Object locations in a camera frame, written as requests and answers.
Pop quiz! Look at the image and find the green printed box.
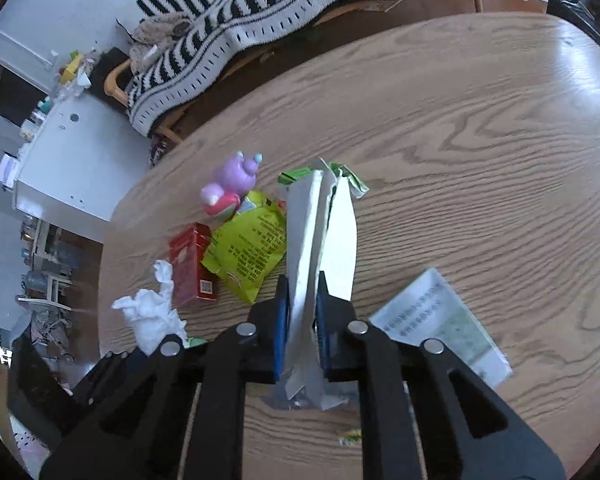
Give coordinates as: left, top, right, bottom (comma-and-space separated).
370, 268, 512, 388

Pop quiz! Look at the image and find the crumpled white tissue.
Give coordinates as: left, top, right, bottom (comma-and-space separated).
111, 260, 188, 356

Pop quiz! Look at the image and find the red cigarette box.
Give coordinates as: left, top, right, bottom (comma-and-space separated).
169, 222, 218, 309

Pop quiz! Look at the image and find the yellow green snack bag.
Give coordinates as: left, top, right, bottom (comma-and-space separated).
201, 190, 287, 304

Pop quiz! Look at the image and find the pink purple snail toy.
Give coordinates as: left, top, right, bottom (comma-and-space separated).
200, 151, 263, 220

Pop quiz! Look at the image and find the white cabinet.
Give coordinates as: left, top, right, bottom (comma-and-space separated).
12, 93, 150, 243

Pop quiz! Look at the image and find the brown plush toy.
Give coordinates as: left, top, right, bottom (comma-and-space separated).
130, 12, 193, 74

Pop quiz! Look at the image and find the wooden sofa frame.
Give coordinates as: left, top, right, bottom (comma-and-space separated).
104, 58, 188, 145

